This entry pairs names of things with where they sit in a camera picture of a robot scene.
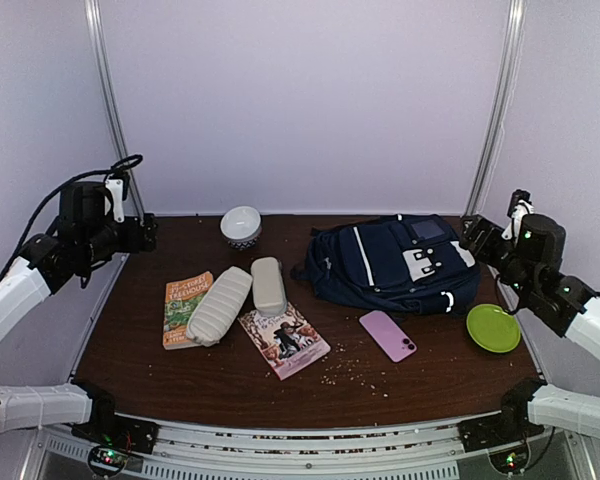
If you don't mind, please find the pink smartphone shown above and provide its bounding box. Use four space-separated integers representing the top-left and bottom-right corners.
359 311 417 363

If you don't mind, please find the grey hard pencil case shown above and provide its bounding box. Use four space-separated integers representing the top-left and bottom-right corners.
250 257 287 316

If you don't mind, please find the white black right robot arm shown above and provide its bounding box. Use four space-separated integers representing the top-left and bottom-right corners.
460 213 600 442

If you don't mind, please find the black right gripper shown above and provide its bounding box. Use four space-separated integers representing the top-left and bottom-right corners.
459 215 535 302

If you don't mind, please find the right aluminium frame post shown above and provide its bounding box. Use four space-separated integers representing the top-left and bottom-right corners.
464 0 527 215

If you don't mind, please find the left aluminium frame post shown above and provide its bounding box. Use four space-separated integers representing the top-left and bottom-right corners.
83 0 146 219

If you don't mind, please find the navy blue student backpack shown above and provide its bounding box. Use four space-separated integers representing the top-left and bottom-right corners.
290 214 481 315

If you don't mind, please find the white patterned ceramic bowl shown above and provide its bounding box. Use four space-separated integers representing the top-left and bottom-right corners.
220 206 262 250

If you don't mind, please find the white quilted pencil pouch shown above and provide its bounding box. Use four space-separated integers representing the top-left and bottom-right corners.
186 266 253 347

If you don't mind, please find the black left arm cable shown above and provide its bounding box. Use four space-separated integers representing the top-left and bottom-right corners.
0 153 144 296

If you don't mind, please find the orange green treehouse book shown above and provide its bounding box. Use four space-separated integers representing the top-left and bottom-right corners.
162 271 214 351

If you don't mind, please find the green plate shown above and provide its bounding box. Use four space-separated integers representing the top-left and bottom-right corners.
466 304 521 354

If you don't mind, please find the aluminium frame post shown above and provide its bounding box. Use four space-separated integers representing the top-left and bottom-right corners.
464 0 527 215
83 0 146 219

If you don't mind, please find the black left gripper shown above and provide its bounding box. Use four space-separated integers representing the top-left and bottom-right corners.
80 212 158 266

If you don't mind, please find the front aluminium rail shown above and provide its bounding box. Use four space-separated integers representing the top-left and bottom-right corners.
19 417 598 479

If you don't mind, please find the pink Shakespeare story book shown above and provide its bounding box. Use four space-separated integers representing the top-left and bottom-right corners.
238 303 331 381

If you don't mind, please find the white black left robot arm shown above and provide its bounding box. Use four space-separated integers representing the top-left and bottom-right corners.
0 177 157 444

